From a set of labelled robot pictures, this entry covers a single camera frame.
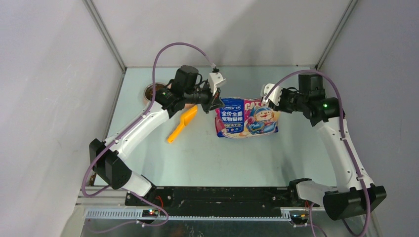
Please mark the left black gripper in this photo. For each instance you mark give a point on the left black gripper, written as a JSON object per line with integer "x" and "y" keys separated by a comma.
{"x": 213, "y": 102}

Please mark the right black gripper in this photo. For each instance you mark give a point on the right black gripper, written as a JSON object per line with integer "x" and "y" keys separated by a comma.
{"x": 280, "y": 106}

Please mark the yellow plastic scoop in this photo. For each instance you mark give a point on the yellow plastic scoop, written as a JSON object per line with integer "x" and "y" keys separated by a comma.
{"x": 184, "y": 120}

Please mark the colourful cat food bag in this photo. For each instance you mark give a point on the colourful cat food bag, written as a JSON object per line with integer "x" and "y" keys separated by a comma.
{"x": 244, "y": 118}

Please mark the pink double pet bowl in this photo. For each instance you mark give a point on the pink double pet bowl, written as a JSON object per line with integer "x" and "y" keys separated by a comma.
{"x": 148, "y": 92}

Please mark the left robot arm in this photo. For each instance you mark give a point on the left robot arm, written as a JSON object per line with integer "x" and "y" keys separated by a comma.
{"x": 109, "y": 157}

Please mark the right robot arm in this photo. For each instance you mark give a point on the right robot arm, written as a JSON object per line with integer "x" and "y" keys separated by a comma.
{"x": 355, "y": 192}

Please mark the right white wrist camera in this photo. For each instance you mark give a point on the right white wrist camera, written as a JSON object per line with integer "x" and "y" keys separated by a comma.
{"x": 271, "y": 94}

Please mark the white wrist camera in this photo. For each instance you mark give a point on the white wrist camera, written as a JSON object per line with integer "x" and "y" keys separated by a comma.
{"x": 271, "y": 94}
{"x": 215, "y": 80}

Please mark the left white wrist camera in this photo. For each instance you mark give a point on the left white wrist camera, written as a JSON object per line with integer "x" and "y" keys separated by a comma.
{"x": 215, "y": 80}

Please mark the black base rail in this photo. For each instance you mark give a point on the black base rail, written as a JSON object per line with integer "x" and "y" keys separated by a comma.
{"x": 225, "y": 201}

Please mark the right aluminium frame post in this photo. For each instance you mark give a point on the right aluminium frame post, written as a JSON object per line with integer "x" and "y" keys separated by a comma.
{"x": 336, "y": 33}

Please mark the aluminium frame post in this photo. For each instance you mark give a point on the aluminium frame post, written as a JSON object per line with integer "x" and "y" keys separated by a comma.
{"x": 102, "y": 28}
{"x": 336, "y": 33}

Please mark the left aluminium frame post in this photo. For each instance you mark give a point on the left aluminium frame post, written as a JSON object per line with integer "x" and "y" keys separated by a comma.
{"x": 102, "y": 28}

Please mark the white cable duct strip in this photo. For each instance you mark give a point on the white cable duct strip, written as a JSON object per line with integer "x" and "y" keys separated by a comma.
{"x": 137, "y": 214}

